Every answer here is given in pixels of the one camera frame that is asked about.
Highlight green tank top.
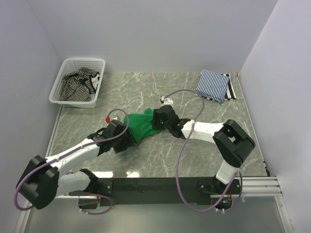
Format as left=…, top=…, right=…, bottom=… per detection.
left=128, top=108, right=161, bottom=144

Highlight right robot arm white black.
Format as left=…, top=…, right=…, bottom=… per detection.
left=152, top=105, right=256, bottom=194

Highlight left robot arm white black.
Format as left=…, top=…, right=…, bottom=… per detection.
left=16, top=119, right=134, bottom=209

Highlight blue striped folded tank top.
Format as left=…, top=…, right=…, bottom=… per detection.
left=195, top=69, right=229, bottom=103

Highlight white plastic laundry basket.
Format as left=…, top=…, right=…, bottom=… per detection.
left=49, top=57, right=105, bottom=108

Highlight striped clothes in basket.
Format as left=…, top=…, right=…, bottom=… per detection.
left=58, top=67, right=100, bottom=102

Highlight black white striped folded top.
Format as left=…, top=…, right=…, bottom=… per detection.
left=197, top=73, right=237, bottom=101

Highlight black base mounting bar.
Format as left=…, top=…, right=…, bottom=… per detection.
left=69, top=177, right=242, bottom=209

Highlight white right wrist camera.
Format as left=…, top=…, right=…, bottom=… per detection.
left=160, top=97, right=173, bottom=105

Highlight aluminium rail frame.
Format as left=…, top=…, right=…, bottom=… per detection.
left=55, top=177, right=283, bottom=199

